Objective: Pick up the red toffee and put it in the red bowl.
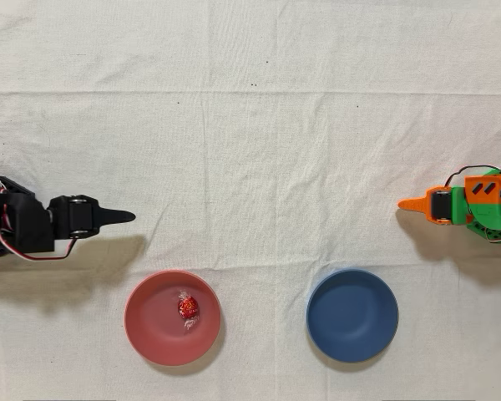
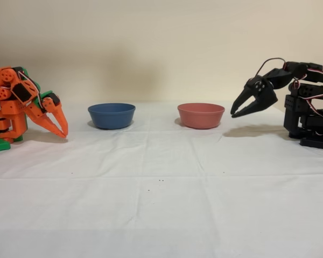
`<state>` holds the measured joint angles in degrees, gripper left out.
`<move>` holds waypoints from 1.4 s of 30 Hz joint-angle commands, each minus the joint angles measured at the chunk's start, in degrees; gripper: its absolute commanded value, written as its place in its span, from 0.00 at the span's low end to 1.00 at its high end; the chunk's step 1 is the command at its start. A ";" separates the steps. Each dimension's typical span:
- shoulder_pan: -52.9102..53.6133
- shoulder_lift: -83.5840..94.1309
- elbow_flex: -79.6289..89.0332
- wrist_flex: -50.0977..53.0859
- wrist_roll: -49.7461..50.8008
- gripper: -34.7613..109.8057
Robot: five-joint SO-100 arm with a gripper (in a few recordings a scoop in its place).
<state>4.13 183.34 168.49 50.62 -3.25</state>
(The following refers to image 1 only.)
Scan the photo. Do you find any red candy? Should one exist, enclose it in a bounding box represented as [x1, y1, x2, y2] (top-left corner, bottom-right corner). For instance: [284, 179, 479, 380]
[177, 288, 202, 333]

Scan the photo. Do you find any red bowl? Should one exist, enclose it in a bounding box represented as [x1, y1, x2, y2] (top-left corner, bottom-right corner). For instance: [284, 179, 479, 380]
[124, 269, 223, 368]

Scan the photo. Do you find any blue bowl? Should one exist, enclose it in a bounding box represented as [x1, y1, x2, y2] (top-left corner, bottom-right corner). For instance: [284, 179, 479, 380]
[306, 268, 400, 363]

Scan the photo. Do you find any white tablecloth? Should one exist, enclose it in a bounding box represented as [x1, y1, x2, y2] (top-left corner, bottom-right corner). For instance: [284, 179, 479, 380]
[0, 0, 501, 401]

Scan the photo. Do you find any thin dark servo cable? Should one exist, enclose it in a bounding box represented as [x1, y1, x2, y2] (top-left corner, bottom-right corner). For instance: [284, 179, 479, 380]
[444, 165, 501, 187]

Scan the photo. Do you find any red white servo cable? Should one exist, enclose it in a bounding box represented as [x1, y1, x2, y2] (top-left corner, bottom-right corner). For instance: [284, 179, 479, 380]
[0, 227, 78, 261]

